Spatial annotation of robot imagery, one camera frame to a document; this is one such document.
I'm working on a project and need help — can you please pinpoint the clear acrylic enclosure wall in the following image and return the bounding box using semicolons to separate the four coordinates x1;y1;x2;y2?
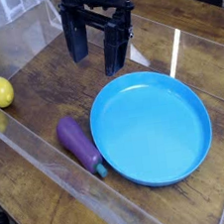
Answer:
0;0;224;224

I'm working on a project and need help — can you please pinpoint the blue round tray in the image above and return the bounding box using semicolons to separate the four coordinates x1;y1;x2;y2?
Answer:
89;71;212;187

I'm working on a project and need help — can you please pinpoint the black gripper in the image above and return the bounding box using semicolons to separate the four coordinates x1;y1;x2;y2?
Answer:
59;0;134;76

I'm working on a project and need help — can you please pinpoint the yellow lemon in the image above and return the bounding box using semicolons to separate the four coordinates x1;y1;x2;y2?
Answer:
0;76;15;108

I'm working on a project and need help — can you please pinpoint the purple toy eggplant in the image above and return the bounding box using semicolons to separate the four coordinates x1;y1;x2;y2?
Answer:
56;116;108;178

